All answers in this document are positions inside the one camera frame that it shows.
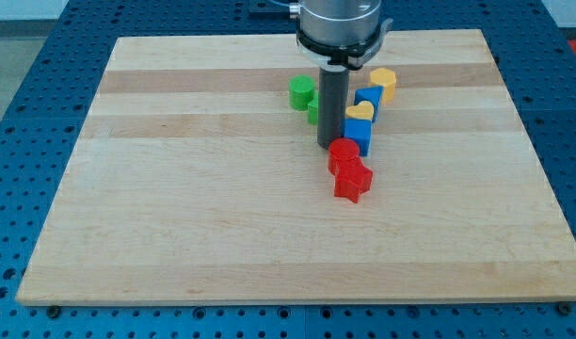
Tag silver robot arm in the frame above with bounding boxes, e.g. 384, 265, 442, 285
296, 0, 383, 46

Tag red star block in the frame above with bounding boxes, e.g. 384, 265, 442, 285
334, 157, 374, 203

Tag red cylinder block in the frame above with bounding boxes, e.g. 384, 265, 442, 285
328, 137, 360, 175

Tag green block behind rod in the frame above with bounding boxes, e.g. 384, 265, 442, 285
307, 90, 318, 125

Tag blue cube block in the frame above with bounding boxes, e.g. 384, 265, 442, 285
344, 119, 373, 157

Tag green cylinder block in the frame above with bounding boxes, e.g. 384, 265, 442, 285
289, 74, 315, 111

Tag wooden board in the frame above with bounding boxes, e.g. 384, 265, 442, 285
16, 29, 576, 306

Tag yellow heart block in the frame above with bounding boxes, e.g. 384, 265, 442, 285
345, 101, 375, 121

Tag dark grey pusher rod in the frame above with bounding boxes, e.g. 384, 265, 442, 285
317, 69, 349, 149

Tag blue triangle block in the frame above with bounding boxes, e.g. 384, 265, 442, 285
354, 86, 384, 122

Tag yellow hexagon block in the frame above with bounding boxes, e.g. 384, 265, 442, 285
369, 68, 397, 105

